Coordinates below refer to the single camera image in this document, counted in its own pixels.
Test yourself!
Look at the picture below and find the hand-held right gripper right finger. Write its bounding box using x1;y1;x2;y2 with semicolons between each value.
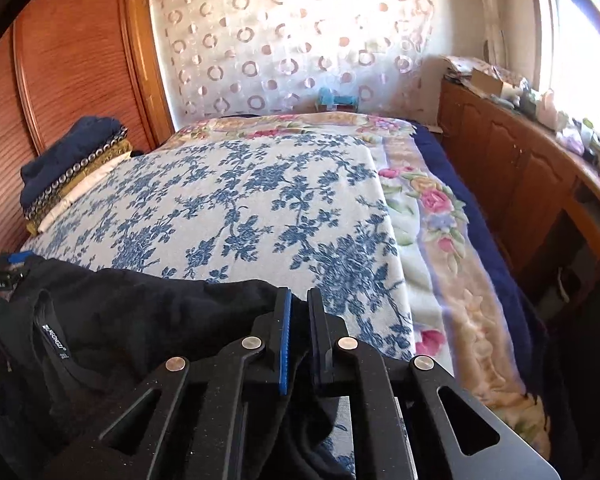
307;287;563;480

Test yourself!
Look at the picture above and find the blue floral bed sheet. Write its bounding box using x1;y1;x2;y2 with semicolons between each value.
20;132;416;480

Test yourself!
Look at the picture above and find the navy blue bedspread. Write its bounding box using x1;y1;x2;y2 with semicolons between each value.
410;120;556;411

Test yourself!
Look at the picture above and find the floral printed cloth pile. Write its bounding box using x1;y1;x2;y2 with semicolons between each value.
442;55;526;91

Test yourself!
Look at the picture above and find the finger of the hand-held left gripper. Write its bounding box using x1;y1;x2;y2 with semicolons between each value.
0;252;36;273

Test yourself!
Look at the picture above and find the black printed t-shirt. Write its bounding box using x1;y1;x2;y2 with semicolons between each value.
0;255;356;480

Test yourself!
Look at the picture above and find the wooden framed window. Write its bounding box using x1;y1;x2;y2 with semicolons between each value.
527;0;600;131

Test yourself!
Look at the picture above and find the sheer circle-patterned curtain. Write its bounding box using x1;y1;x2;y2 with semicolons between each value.
147;0;438;121

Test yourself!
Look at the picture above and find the teal toy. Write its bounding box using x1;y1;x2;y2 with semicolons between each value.
315;87;358;113

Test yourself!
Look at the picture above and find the pink bottle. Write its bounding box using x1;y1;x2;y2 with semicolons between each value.
537;91;558;126

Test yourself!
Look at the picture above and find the dark ring-patterned folded cloth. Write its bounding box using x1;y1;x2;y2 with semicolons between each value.
22;132;131;221

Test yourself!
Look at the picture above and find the pink floral blanket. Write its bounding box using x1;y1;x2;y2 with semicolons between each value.
172;112;553;461

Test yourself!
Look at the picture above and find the white folded cloth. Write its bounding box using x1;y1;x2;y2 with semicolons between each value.
37;150;148;235

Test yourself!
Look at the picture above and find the cardboard box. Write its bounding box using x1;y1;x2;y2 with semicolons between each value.
470;69;506;98

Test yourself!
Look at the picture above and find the wooden side cabinet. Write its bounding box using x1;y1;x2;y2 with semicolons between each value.
437;77;600;311

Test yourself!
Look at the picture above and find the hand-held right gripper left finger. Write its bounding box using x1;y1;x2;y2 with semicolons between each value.
45;287;296;480

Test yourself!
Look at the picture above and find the navy folded garment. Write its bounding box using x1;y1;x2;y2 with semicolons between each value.
20;116;128;208

